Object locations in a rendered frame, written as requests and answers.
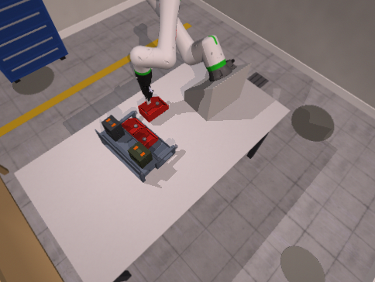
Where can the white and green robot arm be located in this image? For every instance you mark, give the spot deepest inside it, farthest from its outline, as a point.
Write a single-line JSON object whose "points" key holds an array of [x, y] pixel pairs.
{"points": [[171, 34]]}

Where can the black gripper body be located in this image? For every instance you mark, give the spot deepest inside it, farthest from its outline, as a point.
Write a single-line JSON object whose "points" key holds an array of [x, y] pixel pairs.
{"points": [[146, 84]]}

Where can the red bin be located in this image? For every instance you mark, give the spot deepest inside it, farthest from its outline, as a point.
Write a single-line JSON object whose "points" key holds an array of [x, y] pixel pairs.
{"points": [[128, 125], [152, 108], [150, 137]]}

